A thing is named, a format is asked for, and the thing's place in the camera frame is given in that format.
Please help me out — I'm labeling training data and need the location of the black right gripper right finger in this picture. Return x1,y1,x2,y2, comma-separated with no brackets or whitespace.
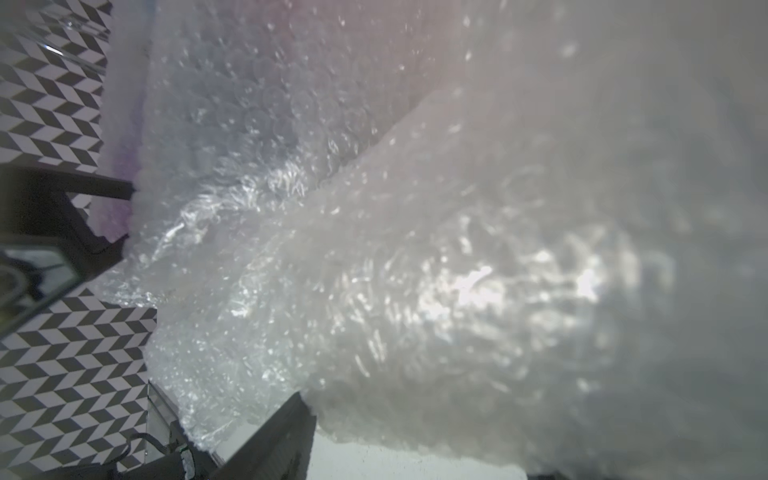
526,472,600,480

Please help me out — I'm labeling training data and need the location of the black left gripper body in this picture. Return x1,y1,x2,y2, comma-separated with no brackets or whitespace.
1,164,134,336

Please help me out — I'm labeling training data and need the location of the blue purple wrapped vase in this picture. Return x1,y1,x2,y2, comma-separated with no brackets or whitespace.
88,79,145,241

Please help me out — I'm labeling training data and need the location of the clear bubble wrap sheet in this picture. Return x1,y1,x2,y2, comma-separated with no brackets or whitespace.
94,1,767,479

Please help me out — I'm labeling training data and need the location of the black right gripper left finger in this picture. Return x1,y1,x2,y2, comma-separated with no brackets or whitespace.
210,393,317,480

